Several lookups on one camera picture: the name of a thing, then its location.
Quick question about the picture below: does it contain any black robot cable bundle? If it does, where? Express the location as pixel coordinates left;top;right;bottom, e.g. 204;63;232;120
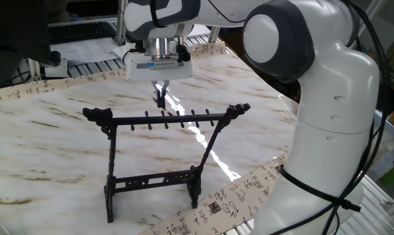
121;0;392;235

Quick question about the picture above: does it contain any black computer keyboard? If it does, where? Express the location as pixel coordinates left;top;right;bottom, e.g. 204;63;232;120
48;21;118;46

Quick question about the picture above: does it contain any beige calligraphy paper scroll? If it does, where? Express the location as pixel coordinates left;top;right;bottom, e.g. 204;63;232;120
0;41;289;235

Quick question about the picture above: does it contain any glossy marble pattern sheet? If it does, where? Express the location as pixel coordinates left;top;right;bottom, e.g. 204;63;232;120
0;52;299;235

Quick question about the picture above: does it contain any black wooden pen rack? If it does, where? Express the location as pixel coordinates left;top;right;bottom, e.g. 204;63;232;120
82;102;252;224

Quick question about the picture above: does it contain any black cable strap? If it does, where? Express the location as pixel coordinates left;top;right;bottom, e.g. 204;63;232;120
278;164;362;213

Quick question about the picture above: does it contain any black computer monitor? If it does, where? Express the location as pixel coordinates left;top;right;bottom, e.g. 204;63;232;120
0;0;52;84

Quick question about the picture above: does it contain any white tissue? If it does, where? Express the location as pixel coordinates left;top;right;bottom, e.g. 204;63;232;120
113;42;132;62

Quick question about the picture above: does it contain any white bracket black knob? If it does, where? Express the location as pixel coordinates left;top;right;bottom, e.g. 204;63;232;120
39;50;69;79

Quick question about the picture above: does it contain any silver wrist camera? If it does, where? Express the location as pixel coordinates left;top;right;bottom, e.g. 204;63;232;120
136;58;186;70

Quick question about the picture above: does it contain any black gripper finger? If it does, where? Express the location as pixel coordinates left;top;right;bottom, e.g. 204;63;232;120
161;80;171;109
150;80;163;108

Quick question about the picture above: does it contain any printed paper stack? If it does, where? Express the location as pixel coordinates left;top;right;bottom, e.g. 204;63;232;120
50;36;124;66

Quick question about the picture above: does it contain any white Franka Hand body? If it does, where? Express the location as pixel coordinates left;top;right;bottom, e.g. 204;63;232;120
124;52;193;83

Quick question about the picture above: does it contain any aluminium frame post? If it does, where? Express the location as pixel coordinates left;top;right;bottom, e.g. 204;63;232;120
116;0;129;46
208;27;222;44

